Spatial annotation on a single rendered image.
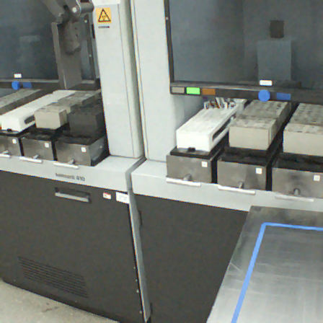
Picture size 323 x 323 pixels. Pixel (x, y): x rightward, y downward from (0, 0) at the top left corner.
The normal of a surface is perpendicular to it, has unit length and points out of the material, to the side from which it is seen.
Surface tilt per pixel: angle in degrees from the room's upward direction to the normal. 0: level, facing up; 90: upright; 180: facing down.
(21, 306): 0
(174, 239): 90
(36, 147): 90
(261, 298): 0
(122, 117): 90
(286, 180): 90
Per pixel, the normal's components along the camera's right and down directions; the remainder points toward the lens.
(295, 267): -0.07, -0.91
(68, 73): 0.90, 0.11
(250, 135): -0.43, 0.40
